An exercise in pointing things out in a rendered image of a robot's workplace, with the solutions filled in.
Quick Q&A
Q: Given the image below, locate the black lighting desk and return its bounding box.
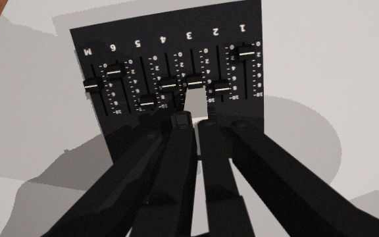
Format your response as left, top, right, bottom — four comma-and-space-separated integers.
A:
69, 0, 265, 164

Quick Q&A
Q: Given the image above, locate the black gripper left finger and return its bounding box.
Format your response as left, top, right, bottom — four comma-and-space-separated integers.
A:
40, 88, 200, 237

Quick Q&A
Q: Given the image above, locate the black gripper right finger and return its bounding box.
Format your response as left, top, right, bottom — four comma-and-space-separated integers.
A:
195, 86, 379, 237

